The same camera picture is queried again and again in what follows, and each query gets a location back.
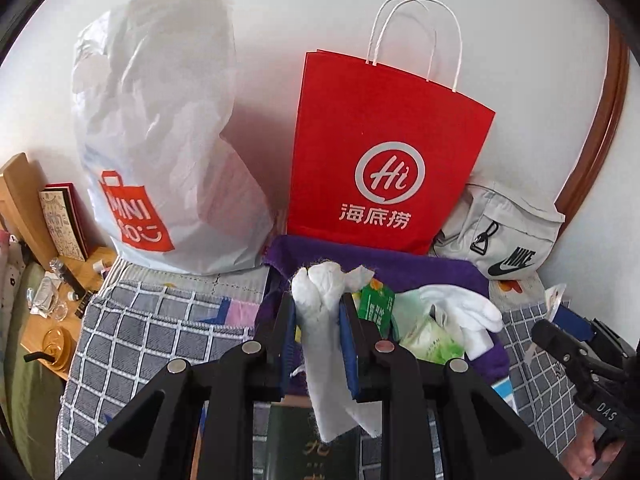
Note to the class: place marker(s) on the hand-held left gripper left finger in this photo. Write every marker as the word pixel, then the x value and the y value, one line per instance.
pixel 287 355

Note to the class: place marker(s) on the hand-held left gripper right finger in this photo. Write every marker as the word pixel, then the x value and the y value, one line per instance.
pixel 350 360

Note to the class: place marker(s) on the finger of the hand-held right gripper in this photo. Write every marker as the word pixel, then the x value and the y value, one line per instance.
pixel 550 335
pixel 572 316

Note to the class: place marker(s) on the small white printed wrapper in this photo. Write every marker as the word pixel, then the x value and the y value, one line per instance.
pixel 556 297

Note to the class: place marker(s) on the dark green small packet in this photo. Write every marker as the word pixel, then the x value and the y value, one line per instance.
pixel 377 307

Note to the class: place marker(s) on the pale green printed packet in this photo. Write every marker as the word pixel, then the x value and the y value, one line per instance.
pixel 432 345

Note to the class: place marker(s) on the white glove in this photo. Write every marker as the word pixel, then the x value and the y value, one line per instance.
pixel 465 310

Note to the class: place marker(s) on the person's right hand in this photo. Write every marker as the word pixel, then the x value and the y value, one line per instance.
pixel 585 455

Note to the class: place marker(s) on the blue tissue pack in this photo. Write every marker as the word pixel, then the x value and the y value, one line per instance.
pixel 504 391

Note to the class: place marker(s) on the dark tea tin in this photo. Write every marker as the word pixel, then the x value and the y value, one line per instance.
pixel 300 450

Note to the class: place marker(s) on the grey sling bag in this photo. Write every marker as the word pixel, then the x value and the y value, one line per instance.
pixel 515 225

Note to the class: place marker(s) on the purple towel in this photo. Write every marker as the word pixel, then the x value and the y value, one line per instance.
pixel 415 270

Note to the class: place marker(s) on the grey checked blanket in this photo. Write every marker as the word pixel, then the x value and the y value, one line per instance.
pixel 140 350

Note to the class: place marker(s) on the red paper bag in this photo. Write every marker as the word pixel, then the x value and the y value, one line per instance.
pixel 380 125

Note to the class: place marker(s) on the wooden nightstand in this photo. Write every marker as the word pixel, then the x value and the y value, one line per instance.
pixel 30 330

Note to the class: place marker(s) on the white plastic shopping bag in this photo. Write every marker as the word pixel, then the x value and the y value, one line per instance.
pixel 165 125

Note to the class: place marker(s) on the green bed sheet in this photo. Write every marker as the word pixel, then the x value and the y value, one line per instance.
pixel 30 400

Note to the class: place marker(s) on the patterned book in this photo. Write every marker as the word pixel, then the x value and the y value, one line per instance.
pixel 60 220

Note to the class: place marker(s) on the colourful quilt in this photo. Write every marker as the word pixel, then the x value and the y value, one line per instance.
pixel 7 260

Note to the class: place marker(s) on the wooden headboard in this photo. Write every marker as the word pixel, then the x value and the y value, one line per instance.
pixel 20 195

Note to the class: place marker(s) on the brown wooden door frame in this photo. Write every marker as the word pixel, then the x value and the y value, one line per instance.
pixel 607 125

